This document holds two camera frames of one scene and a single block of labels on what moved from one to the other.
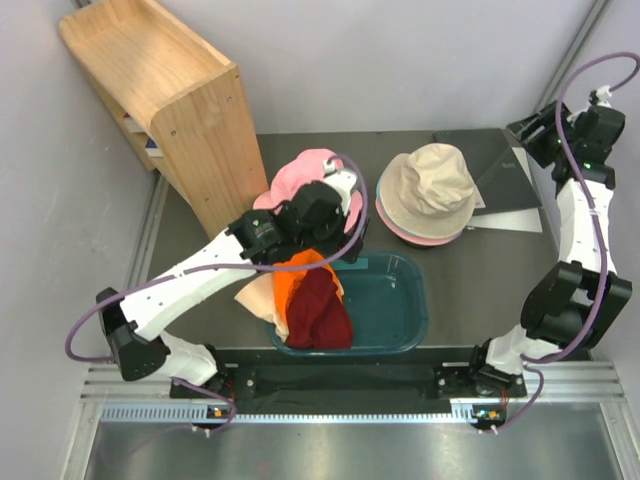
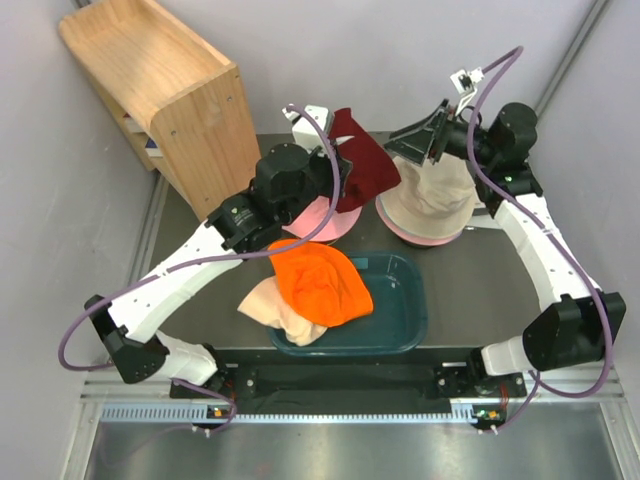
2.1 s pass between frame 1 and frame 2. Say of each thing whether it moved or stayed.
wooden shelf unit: stayed
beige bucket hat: stayed
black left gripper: moved
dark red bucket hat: moved
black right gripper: moved
